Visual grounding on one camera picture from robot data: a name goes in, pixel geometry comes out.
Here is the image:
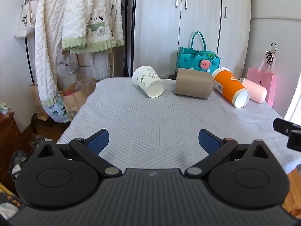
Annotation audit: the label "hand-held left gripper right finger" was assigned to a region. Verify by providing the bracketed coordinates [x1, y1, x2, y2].
[185, 129, 270, 178]

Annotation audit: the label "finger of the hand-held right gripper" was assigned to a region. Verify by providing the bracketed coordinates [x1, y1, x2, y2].
[273, 118, 301, 136]
[287, 130, 301, 152]

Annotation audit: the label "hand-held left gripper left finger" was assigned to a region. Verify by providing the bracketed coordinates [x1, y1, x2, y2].
[35, 129, 123, 178]

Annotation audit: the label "pink cup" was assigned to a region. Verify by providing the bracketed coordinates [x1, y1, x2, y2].
[239, 78, 268, 104]

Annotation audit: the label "orange cup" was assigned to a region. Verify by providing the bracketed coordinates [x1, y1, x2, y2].
[212, 67, 251, 109]

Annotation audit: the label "brown cup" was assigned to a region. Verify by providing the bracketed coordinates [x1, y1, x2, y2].
[174, 68, 214, 99]

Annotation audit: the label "white cup with green print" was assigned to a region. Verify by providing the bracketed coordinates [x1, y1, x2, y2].
[132, 65, 165, 98]

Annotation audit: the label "pink paper bag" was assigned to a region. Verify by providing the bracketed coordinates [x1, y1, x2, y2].
[246, 51, 277, 108]

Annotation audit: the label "large brown paper bag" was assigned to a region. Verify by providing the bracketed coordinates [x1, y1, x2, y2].
[60, 78, 97, 122]

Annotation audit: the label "white bag with green print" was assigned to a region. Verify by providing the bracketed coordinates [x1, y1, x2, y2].
[43, 96, 71, 123]

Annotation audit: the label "grey patterned bed cover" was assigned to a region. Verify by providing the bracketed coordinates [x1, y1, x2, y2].
[56, 76, 301, 174]

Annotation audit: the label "grey shoes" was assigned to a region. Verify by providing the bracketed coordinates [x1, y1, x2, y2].
[30, 135, 50, 150]

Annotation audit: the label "narrow brown paper bag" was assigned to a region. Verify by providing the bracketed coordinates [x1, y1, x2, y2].
[30, 83, 50, 122]

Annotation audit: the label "watermelon plush charm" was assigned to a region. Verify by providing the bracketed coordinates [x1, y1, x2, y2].
[199, 59, 212, 72]

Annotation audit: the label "white fleece pants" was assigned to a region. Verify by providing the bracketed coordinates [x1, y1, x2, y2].
[78, 51, 111, 81]

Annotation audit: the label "white plastic bag purple print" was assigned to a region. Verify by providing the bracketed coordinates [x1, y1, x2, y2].
[56, 51, 79, 76]

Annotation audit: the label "teal felt handbag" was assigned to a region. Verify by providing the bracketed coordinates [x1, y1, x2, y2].
[176, 31, 221, 75]

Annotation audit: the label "dark wooden cabinet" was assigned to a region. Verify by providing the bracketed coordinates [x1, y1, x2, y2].
[0, 111, 24, 190]

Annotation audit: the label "black tripod stand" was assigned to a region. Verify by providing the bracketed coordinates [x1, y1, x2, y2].
[120, 0, 130, 78]

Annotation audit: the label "white fleece robe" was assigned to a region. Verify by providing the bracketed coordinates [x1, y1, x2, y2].
[34, 0, 71, 110]

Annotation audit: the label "black clothes rack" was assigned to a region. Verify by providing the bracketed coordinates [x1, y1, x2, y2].
[24, 0, 36, 82]

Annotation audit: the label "white wardrobe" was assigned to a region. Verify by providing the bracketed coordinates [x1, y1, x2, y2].
[133, 0, 252, 79]

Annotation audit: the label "white fleece top green trim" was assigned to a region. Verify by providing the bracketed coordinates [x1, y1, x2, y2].
[62, 0, 125, 54]

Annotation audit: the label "white tote bag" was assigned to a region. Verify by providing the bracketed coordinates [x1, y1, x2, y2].
[14, 0, 38, 38]

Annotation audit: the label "black cord on hook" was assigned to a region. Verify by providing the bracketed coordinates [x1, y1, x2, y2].
[266, 43, 277, 64]

